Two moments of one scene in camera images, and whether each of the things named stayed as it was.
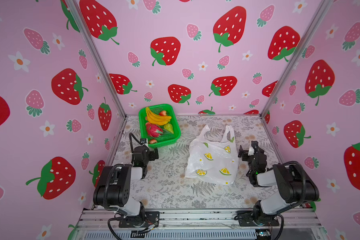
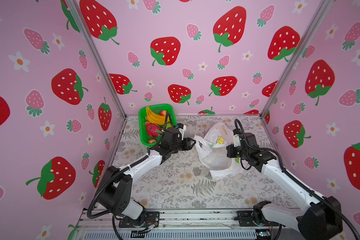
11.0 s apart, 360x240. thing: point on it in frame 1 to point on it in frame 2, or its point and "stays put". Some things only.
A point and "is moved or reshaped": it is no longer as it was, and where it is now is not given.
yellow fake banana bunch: [156, 119] stays put
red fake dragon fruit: [154, 130] stays put
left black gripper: [151, 153] to [181, 143]
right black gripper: [246, 154] to [232, 150]
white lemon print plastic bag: [212, 161] is moved or reshaped
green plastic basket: [166, 138] stays put
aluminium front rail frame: [199, 224] stays put
